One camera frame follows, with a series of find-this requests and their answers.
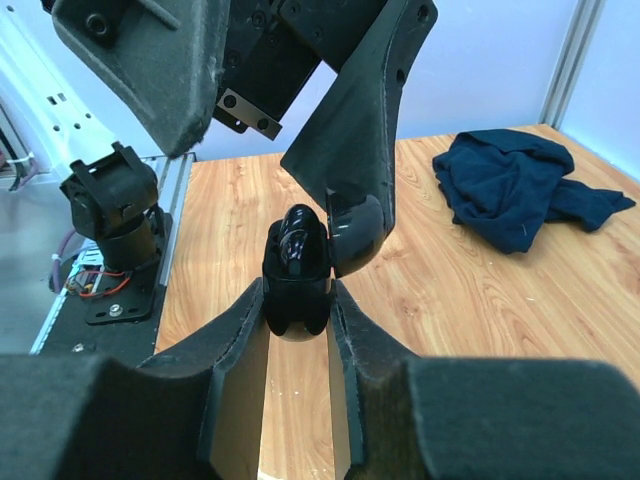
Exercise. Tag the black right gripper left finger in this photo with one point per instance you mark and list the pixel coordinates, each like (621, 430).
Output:
(193, 411)

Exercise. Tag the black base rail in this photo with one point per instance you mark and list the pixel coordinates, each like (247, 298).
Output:
(109, 295)

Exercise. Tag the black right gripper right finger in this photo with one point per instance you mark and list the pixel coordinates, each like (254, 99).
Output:
(398, 415)

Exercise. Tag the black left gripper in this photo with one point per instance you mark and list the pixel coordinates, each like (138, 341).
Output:
(164, 60)

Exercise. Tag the aluminium frame rail left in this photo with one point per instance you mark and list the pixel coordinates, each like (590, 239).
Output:
(574, 50)

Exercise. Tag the black round charging case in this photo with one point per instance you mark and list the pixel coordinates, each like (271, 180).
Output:
(298, 308)

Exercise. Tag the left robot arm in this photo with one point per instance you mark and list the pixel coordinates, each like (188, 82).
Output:
(61, 132)

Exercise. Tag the black earbud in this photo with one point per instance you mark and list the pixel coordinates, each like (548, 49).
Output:
(300, 245)

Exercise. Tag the dark blue cloth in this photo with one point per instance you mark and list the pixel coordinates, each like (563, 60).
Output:
(505, 184)

